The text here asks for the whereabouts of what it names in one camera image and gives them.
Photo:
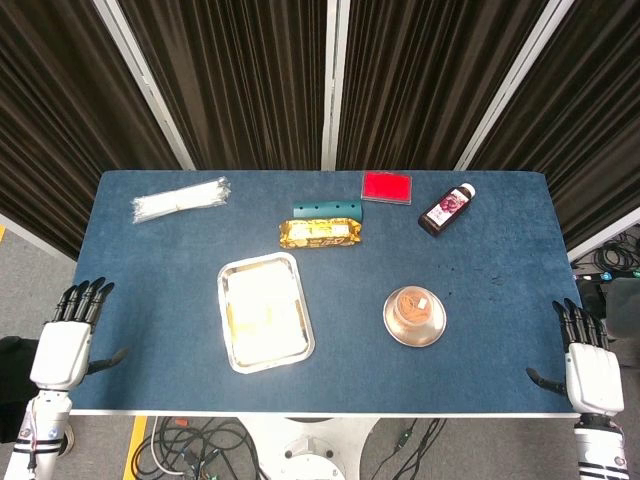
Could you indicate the red pad in clear case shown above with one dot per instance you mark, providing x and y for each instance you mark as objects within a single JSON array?
[{"x": 386, "y": 186}]

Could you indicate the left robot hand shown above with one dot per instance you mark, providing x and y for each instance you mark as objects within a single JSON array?
[{"x": 60, "y": 350}]

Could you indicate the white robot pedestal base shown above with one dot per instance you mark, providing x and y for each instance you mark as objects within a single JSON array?
[{"x": 310, "y": 445}]

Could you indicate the round metal plate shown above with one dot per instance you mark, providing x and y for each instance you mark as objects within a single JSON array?
[{"x": 435, "y": 332}]

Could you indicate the blue felt table cover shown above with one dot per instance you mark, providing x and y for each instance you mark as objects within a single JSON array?
[{"x": 150, "y": 280}]

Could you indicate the yellow floor tape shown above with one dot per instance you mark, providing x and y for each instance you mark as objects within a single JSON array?
[{"x": 135, "y": 450}]

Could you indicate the white frame post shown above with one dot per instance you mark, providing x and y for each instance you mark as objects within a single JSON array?
[
  {"x": 334, "y": 85},
  {"x": 510, "y": 90},
  {"x": 145, "y": 85}
]

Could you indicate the clear jar of rubber bands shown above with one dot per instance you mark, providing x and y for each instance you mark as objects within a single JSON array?
[{"x": 412, "y": 307}]

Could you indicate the gold snack package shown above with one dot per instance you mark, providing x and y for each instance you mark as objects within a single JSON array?
[{"x": 320, "y": 234}]

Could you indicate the black fabric object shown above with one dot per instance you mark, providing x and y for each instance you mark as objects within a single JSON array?
[{"x": 15, "y": 380}]

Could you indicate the dark juice bottle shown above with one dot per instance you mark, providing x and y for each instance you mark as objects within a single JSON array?
[{"x": 445, "y": 210}]

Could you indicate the yellow sponge block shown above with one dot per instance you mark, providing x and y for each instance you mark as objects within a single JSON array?
[{"x": 260, "y": 310}]

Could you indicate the bundle of clear plastic straws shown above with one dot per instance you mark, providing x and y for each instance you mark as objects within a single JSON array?
[{"x": 180, "y": 200}]

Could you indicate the rectangular metal tray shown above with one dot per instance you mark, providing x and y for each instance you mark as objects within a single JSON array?
[{"x": 300, "y": 345}]

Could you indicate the teal perforated plastic piece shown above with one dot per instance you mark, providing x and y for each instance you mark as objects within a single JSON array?
[{"x": 325, "y": 207}]

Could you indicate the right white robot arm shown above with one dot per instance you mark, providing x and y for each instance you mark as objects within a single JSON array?
[{"x": 600, "y": 450}]

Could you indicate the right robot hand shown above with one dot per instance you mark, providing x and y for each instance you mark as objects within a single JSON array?
[{"x": 595, "y": 375}]

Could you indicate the dark brown pleated curtain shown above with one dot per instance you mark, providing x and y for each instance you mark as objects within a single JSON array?
[
  {"x": 60, "y": 125},
  {"x": 420, "y": 85},
  {"x": 235, "y": 85},
  {"x": 590, "y": 125}
]

